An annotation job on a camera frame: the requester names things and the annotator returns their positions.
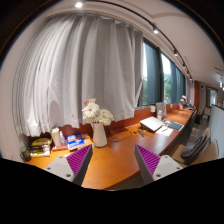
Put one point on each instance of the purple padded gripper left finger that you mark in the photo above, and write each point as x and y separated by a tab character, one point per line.
72	167

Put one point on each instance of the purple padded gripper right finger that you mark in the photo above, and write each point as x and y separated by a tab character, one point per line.
152	166

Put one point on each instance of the stack of yellow books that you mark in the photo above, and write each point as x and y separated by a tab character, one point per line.
40	147

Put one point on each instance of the white paper sheet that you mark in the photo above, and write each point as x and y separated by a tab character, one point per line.
164	130

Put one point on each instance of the white plastic bottle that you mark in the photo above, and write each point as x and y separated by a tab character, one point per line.
55	136

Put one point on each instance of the black office chair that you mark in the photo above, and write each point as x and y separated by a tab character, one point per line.
190	151

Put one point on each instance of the white ceramic flower vase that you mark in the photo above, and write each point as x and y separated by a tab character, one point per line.
99	135

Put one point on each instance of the white closed laptop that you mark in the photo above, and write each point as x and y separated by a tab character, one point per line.
152	123

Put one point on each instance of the dark glass jar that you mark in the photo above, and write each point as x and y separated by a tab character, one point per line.
25	154

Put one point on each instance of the white flower bouquet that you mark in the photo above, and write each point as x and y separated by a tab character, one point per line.
93	114

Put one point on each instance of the white window curtain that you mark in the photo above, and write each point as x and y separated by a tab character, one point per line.
72	58

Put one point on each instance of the black ceiling light track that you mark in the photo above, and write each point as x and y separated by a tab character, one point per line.
156	31

